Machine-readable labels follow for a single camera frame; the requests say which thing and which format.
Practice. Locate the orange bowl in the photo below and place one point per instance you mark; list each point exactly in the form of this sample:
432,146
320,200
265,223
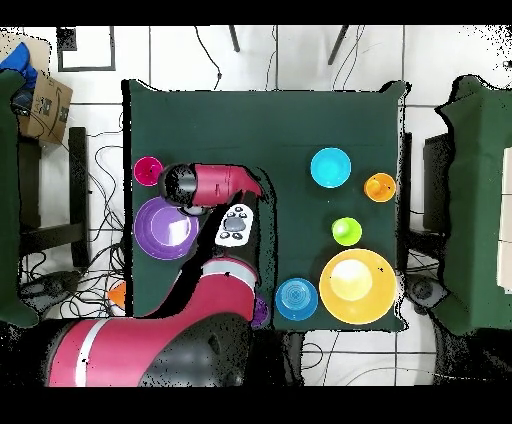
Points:
118,294

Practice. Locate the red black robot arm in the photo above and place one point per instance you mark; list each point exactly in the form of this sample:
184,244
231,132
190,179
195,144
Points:
216,182

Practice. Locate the dark green tablecloth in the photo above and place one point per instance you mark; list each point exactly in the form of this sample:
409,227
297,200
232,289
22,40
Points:
248,128

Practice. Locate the cyan bowl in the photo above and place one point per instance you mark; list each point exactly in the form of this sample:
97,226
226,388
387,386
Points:
330,167

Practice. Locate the green cup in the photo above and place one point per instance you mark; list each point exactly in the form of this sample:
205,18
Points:
346,231

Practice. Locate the blue bowl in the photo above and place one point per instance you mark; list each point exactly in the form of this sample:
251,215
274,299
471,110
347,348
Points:
296,299

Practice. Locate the purple bowl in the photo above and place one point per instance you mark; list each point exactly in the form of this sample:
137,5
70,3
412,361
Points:
160,234

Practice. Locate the purple cup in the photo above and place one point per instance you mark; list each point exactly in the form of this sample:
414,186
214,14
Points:
260,312

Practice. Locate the pink cup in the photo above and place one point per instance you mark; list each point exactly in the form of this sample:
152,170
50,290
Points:
146,171

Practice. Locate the orange cup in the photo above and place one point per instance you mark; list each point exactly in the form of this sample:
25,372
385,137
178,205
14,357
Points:
379,187

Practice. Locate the large yellow bowl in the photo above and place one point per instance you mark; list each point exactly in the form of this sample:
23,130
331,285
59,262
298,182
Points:
358,300

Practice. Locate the dark chair leg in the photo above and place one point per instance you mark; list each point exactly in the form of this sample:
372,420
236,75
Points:
338,44
234,39

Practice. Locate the black stand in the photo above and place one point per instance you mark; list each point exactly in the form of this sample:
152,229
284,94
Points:
78,196

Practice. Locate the black chair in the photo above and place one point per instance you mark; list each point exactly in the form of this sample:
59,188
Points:
436,180

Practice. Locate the grey floor device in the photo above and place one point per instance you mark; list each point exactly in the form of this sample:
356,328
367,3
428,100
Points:
424,290
52,286

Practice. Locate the green cloth covered table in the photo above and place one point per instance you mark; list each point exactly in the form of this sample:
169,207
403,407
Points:
480,200
8,200

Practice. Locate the printed cardboard box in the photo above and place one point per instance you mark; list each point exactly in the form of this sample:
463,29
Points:
48,112

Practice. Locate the white box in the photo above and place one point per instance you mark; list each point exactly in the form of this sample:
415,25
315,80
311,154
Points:
506,220

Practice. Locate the blue cloth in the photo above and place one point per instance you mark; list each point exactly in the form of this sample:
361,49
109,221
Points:
18,62

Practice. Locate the black floor frame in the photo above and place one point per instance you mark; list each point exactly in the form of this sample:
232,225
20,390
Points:
66,40

